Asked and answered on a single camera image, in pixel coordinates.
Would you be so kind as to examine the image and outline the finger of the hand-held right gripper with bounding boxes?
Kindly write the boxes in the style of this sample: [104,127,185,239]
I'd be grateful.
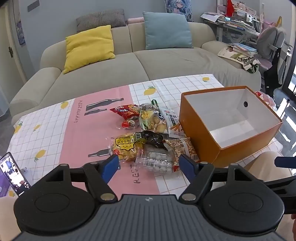
[275,156,296,168]
[264,175,296,189]

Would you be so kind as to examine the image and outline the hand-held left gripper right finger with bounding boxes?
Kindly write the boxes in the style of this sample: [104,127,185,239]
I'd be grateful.
[179,153,257,202]

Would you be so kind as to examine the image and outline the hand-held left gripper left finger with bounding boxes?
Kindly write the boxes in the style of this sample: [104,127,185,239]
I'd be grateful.
[43,154,120,202]

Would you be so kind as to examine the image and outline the brown patterned snack packet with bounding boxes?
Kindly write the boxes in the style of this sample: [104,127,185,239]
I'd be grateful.
[166,137,200,172]

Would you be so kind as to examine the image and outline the yellow biscuit packet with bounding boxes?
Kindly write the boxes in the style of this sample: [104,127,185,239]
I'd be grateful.
[107,133,145,164]

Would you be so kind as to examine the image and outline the clear egg tray packet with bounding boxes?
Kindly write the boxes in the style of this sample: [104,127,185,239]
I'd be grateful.
[135,145,176,176]

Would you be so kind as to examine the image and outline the orange cardboard box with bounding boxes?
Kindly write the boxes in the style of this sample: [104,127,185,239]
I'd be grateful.
[179,86,283,168]

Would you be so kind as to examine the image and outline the dark snack packet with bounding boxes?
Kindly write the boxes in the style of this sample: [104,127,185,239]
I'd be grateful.
[136,130,170,149]

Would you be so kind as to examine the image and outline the small red candy packet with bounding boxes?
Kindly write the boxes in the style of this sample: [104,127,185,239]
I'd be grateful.
[119,118,139,130]

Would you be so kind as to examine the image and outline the white snack packet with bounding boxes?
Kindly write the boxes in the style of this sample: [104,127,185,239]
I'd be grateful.
[161,107,184,138]

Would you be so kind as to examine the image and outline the red snack packet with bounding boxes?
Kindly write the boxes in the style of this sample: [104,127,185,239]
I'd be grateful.
[110,104,141,121]

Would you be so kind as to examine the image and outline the clear bag yellow snacks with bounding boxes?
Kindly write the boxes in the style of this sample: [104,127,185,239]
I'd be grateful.
[138,99,168,134]

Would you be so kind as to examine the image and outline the person's leg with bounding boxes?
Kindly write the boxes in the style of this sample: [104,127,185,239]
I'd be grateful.
[243,151,292,182]

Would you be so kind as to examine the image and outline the pink trash bag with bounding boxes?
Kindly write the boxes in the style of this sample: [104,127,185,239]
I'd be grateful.
[254,91,278,112]

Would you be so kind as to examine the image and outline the black garment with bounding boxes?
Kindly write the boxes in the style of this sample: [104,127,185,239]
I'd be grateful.
[264,50,288,98]

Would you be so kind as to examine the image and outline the beige sofa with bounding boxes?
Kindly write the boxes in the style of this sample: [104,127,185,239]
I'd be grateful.
[9,22,262,118]

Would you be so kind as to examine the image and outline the smartphone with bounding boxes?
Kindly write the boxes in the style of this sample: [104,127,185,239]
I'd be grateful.
[0,152,31,197]

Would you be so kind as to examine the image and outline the printed tote bag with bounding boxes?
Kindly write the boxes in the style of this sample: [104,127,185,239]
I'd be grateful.
[242,57,262,74]

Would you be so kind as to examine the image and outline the grey office chair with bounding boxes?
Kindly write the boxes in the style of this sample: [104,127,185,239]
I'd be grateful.
[255,26,286,70]

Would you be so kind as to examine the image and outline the pile of magazines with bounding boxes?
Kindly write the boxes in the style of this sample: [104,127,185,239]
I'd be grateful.
[217,43,258,63]

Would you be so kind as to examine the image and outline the yellow pillow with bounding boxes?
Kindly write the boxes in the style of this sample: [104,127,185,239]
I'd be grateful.
[63,25,115,75]

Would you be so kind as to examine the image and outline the light blue pillow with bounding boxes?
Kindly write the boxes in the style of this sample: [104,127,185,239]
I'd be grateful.
[143,11,194,50]

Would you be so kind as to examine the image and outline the white desk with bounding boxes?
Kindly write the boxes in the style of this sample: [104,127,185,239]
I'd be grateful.
[201,19,260,44]

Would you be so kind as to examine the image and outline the door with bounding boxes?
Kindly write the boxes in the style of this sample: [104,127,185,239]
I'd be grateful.
[7,0,28,81]

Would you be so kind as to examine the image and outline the grey striped pillow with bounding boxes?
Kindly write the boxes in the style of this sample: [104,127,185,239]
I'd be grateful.
[76,9,127,33]

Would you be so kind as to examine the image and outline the cluttered desk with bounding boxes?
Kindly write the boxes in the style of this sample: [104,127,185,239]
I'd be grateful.
[200,5,260,32]

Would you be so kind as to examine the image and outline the printed figure pillow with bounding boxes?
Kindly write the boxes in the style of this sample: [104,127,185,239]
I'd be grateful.
[164,0,193,22]

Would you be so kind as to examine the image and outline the red ornament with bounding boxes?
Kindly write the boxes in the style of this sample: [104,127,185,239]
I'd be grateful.
[225,0,234,16]

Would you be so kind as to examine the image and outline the wall poster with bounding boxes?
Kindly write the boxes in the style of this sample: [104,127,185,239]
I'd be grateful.
[14,0,26,45]

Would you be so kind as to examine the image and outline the grey wall panel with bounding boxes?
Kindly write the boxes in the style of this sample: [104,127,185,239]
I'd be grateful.
[27,0,40,12]

